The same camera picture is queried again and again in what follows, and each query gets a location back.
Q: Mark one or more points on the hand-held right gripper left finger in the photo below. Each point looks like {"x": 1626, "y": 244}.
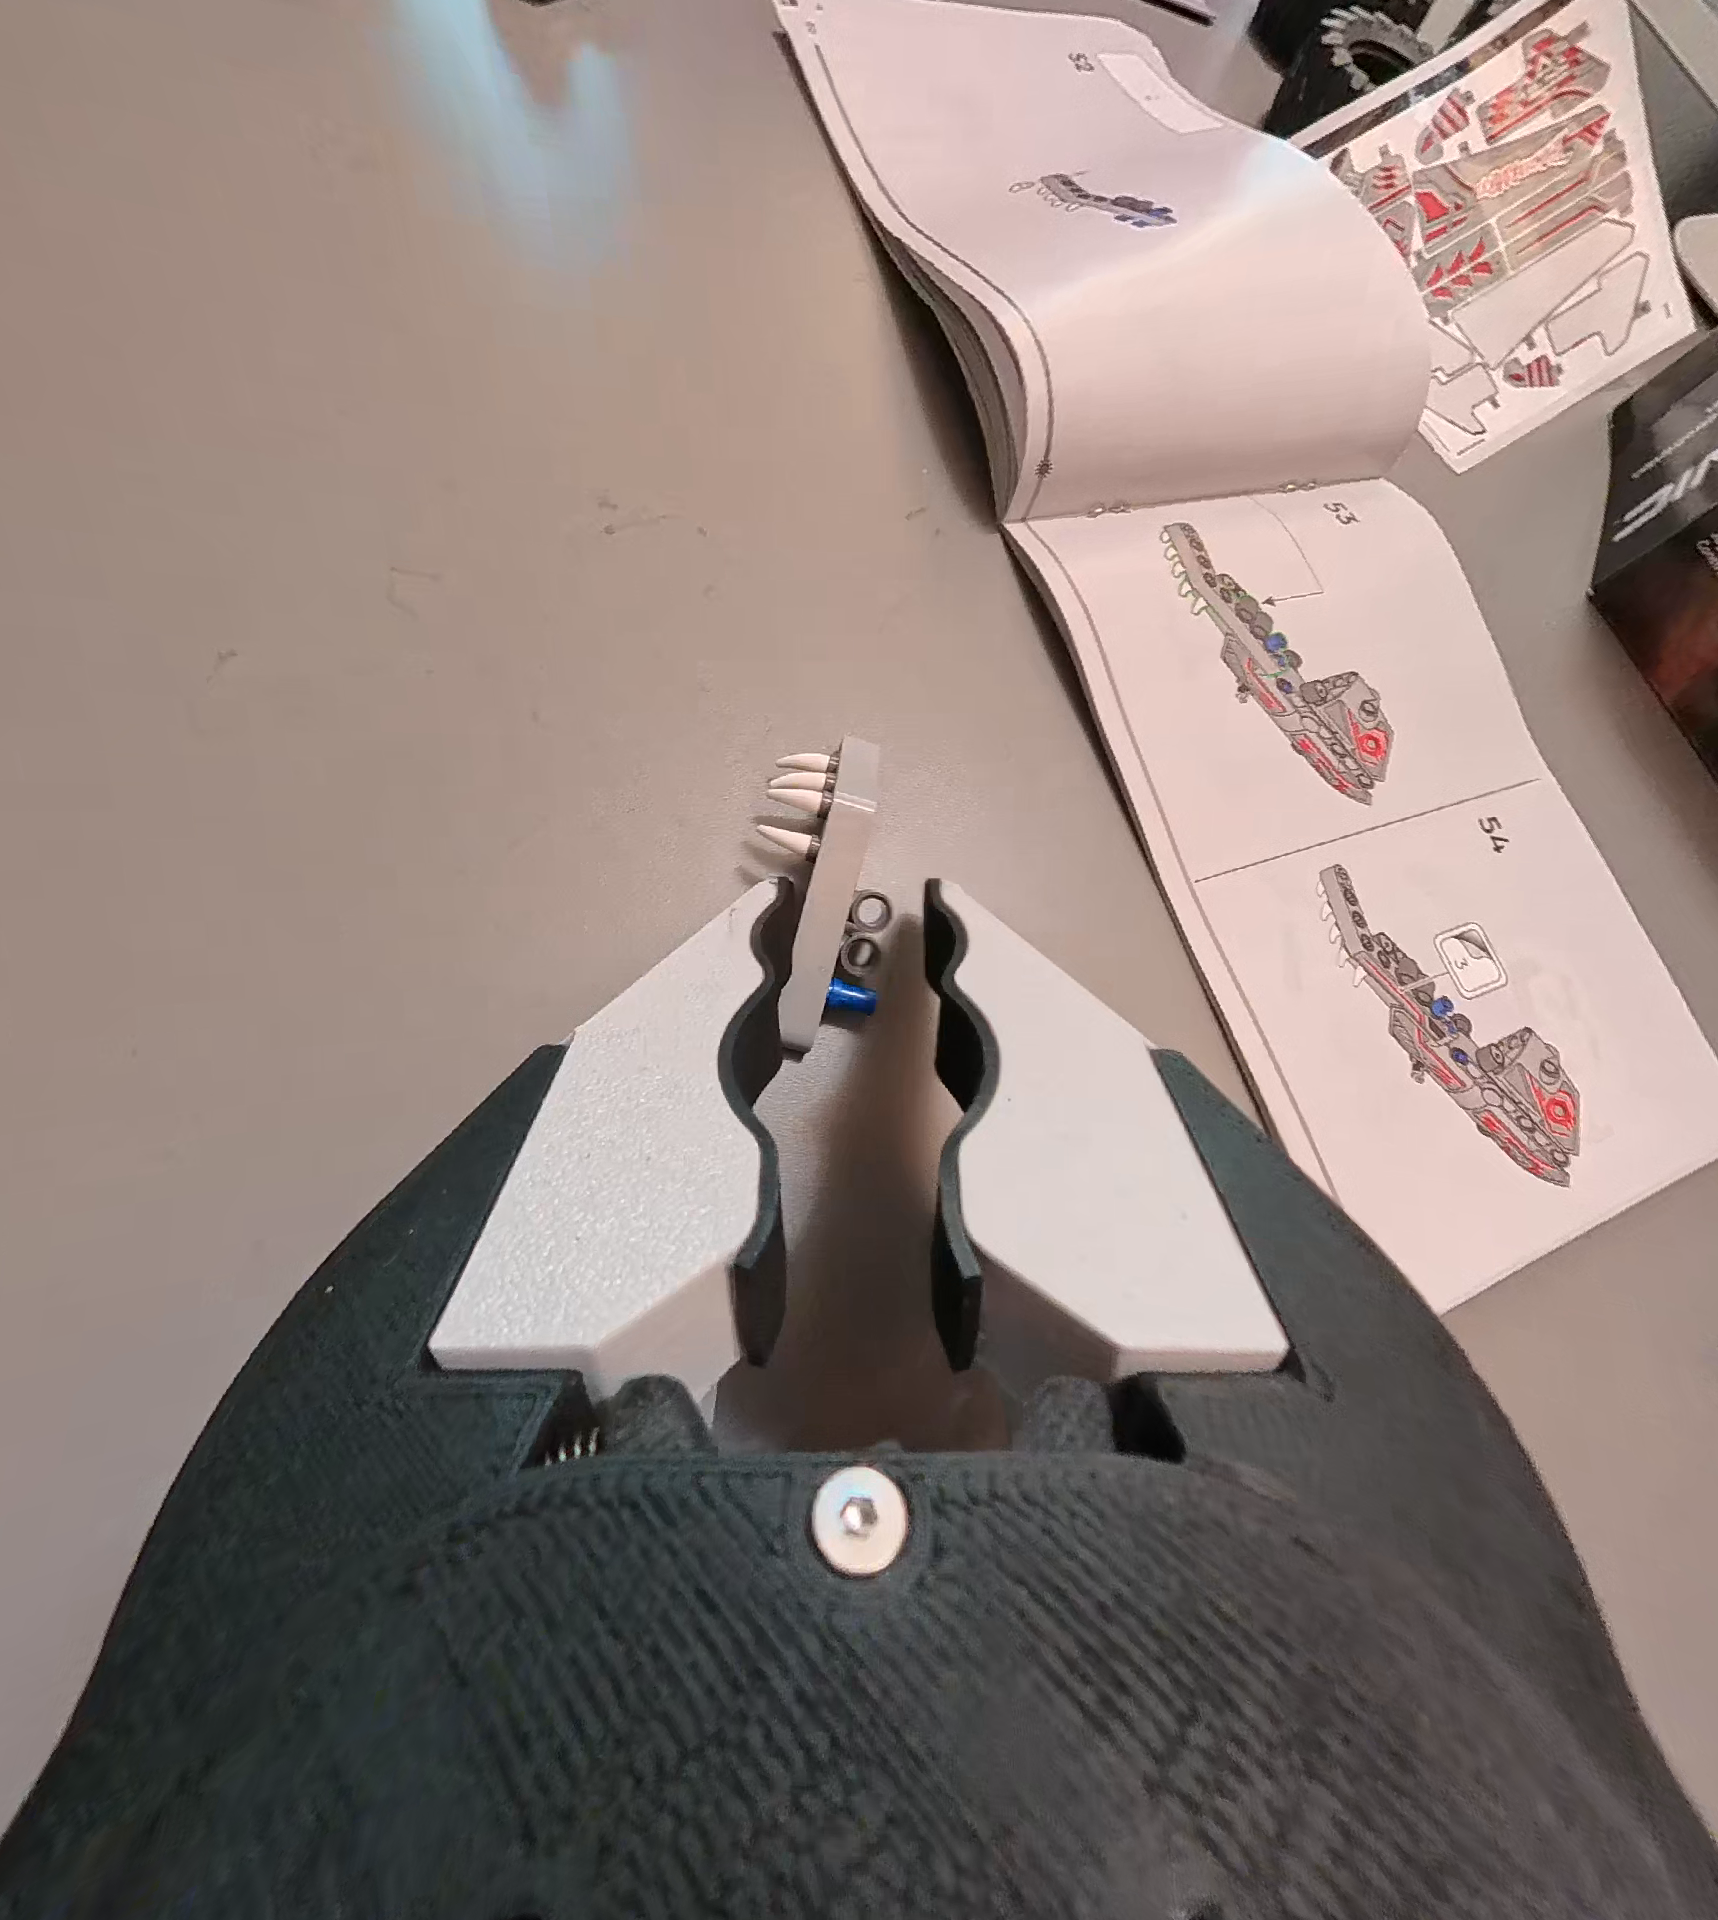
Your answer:
{"x": 589, "y": 1184}

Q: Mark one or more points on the grey desk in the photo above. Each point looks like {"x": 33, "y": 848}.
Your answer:
{"x": 274, "y": 601}

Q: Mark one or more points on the black gear wheel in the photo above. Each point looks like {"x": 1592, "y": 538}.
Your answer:
{"x": 1338, "y": 68}

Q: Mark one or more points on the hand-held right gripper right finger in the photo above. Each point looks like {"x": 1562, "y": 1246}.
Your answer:
{"x": 1114, "y": 1184}

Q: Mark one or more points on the loose instruction pages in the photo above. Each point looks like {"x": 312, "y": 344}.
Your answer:
{"x": 1534, "y": 224}

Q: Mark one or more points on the grey toy jaw beam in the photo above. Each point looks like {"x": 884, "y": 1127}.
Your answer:
{"x": 836, "y": 871}

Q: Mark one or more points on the open instruction booklet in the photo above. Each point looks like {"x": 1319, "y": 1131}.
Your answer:
{"x": 1249, "y": 300}

